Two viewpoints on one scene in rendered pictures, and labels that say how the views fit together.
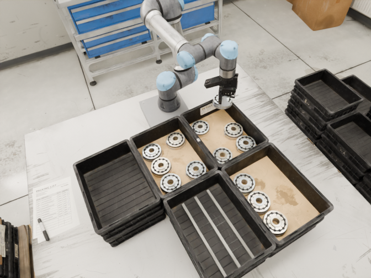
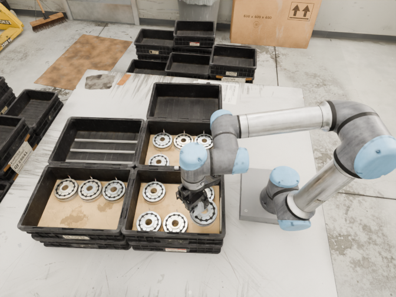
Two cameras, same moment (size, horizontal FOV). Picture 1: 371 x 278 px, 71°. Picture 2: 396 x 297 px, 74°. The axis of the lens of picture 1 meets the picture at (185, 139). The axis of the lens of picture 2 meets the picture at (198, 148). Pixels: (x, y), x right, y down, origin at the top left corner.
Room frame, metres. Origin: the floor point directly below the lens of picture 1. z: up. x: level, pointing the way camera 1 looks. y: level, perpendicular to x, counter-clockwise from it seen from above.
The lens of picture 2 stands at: (1.14, -0.60, 1.91)
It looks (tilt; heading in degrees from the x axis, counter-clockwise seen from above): 52 degrees down; 116
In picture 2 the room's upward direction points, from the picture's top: 1 degrees clockwise
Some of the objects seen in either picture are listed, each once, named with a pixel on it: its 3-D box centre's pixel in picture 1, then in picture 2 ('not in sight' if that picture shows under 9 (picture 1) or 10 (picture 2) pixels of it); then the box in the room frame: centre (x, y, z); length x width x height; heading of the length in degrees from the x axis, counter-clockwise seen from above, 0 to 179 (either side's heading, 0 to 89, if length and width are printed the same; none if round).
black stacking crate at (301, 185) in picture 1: (271, 193); (84, 202); (0.49, -0.36, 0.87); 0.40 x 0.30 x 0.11; 24
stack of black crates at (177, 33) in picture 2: not in sight; (194, 49); (0.02, 1.63, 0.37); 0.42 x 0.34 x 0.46; 18
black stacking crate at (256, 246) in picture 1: (215, 226); (102, 147); (0.36, -0.08, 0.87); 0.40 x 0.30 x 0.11; 24
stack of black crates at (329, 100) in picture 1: (317, 110); not in sight; (1.36, -1.09, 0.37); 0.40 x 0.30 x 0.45; 18
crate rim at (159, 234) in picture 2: (222, 128); (176, 200); (0.85, -0.20, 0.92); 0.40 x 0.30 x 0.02; 24
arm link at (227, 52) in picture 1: (228, 55); (194, 162); (0.95, -0.22, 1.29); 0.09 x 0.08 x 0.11; 29
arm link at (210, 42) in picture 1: (211, 47); (227, 156); (1.03, -0.16, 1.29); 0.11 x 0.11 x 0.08; 29
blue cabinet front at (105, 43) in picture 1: (114, 25); not in sight; (2.61, 0.59, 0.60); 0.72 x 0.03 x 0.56; 109
